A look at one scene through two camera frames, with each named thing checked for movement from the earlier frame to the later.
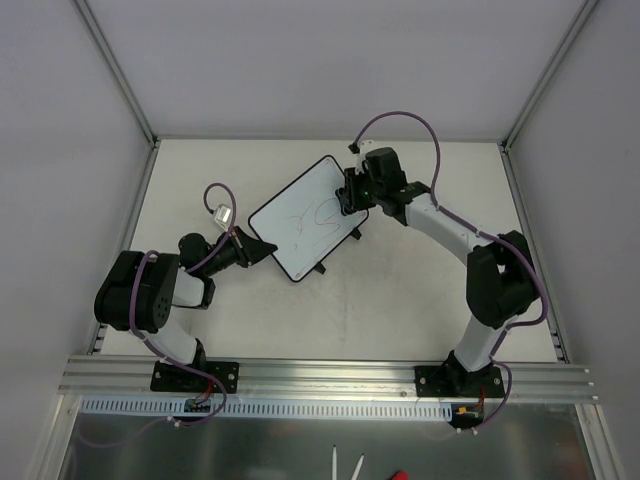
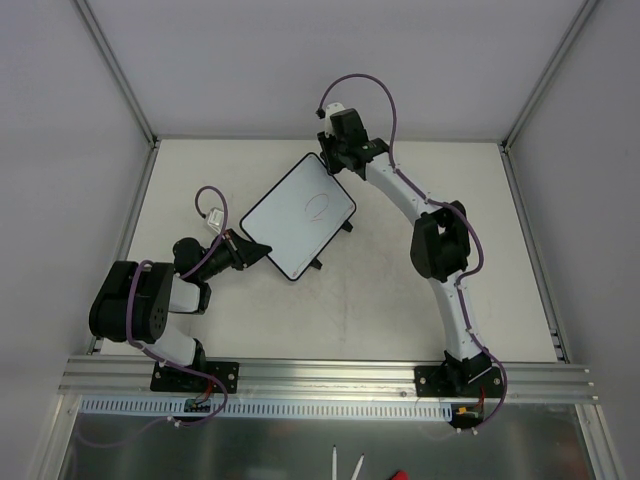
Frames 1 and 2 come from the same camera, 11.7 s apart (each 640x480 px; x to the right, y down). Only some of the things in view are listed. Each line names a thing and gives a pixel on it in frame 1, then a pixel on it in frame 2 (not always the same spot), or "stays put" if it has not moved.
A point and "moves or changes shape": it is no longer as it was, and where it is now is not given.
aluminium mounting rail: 82,374 stays put
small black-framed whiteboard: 303,217 moves or changes shape
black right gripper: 348,193 -> 331,156
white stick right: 358,468 stays put
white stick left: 334,462 stays put
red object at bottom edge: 400,475 stays put
